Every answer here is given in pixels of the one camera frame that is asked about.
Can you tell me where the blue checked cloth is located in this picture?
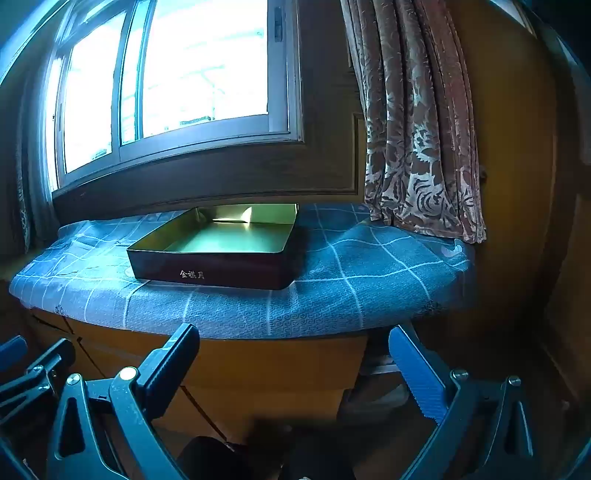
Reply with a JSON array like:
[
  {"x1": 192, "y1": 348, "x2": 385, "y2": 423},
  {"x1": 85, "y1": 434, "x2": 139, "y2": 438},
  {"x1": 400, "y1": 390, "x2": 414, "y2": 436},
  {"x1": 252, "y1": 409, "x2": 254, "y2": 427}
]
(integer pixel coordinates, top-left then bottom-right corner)
[{"x1": 9, "y1": 203, "x2": 476, "y2": 340}]

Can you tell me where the dark red box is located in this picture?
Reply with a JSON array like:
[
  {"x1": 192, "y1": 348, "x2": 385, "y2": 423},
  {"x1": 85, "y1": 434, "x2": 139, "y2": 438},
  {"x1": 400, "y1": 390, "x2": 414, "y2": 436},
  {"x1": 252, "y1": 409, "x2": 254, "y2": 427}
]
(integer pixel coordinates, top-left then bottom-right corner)
[{"x1": 126, "y1": 203, "x2": 300, "y2": 291}]

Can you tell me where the wooden cabinet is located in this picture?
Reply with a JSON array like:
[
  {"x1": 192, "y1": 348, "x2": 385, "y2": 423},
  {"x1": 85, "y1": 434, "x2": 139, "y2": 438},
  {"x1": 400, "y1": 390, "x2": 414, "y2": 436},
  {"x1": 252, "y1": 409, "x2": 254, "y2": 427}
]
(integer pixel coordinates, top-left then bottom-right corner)
[{"x1": 18, "y1": 305, "x2": 416, "y2": 444}]

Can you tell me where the brown patterned curtain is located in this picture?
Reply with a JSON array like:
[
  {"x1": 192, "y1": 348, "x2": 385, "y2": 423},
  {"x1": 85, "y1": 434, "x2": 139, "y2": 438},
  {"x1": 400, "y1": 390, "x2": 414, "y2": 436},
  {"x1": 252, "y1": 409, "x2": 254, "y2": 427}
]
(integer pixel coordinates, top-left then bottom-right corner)
[
  {"x1": 14, "y1": 55, "x2": 54, "y2": 254},
  {"x1": 341, "y1": 0, "x2": 488, "y2": 244}
]

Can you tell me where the yellow wooden door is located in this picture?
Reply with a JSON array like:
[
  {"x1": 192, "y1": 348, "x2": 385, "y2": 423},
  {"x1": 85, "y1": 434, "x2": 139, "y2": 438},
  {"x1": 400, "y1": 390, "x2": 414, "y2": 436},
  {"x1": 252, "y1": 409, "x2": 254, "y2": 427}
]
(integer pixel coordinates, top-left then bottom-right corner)
[{"x1": 457, "y1": 0, "x2": 573, "y2": 324}]

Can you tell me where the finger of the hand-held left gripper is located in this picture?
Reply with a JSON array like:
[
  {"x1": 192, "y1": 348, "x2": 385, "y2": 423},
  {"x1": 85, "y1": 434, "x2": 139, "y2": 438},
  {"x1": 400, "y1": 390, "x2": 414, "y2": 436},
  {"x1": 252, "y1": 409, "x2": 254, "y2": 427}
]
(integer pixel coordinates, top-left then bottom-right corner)
[
  {"x1": 0, "y1": 339, "x2": 76, "y2": 423},
  {"x1": 0, "y1": 335, "x2": 28, "y2": 370}
]

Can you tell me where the window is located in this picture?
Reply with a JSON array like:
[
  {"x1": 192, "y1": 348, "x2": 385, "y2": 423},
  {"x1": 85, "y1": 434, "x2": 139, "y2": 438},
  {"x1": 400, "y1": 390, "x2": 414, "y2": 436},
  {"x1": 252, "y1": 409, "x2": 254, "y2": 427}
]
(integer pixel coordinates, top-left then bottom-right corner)
[{"x1": 46, "y1": 0, "x2": 305, "y2": 190}]

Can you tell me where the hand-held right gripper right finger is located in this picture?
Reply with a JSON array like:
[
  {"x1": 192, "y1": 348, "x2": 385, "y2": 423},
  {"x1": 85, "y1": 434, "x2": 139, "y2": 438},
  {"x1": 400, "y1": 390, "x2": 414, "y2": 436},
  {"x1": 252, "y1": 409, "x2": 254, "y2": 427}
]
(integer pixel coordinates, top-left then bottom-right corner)
[{"x1": 389, "y1": 325, "x2": 541, "y2": 480}]

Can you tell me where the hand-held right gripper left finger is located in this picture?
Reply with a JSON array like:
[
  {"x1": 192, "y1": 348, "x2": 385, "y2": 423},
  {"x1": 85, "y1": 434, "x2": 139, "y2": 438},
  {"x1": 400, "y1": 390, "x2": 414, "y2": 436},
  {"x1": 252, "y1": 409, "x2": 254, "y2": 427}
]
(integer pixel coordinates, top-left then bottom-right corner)
[{"x1": 46, "y1": 323, "x2": 200, "y2": 480}]

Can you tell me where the wooden drawer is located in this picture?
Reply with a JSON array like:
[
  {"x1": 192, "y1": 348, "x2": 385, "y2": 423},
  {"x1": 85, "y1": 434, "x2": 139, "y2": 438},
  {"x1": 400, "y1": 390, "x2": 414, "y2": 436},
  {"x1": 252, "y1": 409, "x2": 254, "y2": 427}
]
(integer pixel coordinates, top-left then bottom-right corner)
[{"x1": 76, "y1": 318, "x2": 370, "y2": 439}]

